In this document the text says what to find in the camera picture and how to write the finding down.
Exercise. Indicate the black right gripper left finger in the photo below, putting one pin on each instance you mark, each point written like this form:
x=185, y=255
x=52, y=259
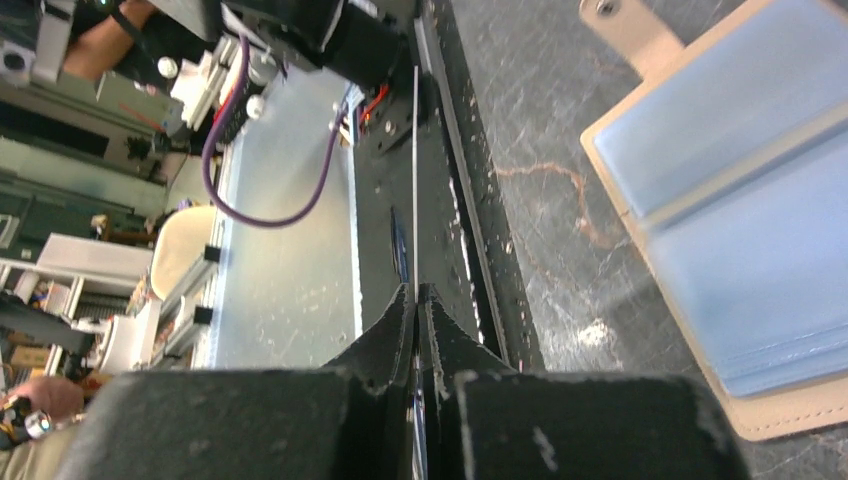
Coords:
x=347, y=419

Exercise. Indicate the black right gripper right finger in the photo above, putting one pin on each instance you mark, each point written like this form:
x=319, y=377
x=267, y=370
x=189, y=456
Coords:
x=486, y=420

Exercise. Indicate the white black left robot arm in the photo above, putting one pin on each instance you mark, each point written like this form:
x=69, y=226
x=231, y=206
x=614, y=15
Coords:
x=367, y=50

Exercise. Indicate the beige round chair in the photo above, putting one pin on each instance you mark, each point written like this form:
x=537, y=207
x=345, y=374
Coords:
x=181, y=241

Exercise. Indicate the person hand in background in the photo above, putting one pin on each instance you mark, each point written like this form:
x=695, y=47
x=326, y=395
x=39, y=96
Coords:
x=56, y=396

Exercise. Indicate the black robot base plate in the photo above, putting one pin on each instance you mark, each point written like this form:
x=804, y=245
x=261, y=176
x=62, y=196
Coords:
x=466, y=247

